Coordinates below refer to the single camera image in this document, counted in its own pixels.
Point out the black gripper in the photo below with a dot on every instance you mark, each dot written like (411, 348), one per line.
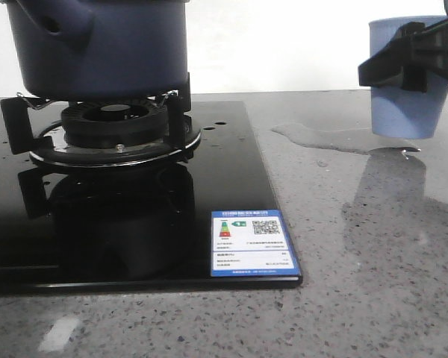
(403, 61)

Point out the light blue ribbed cup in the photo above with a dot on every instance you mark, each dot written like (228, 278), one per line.
(399, 113)

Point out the spilled water puddle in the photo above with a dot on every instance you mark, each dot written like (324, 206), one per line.
(355, 140)

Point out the black pot support grate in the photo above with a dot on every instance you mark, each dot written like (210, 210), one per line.
(49, 147)

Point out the dark blue cooking pot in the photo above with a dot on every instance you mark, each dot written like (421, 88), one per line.
(87, 50)

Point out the blue energy label sticker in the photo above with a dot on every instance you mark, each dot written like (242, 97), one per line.
(251, 243)

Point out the black burner head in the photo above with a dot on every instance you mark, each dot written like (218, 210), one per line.
(106, 124)

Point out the black glass gas stove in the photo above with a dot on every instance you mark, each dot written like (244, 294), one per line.
(131, 230)

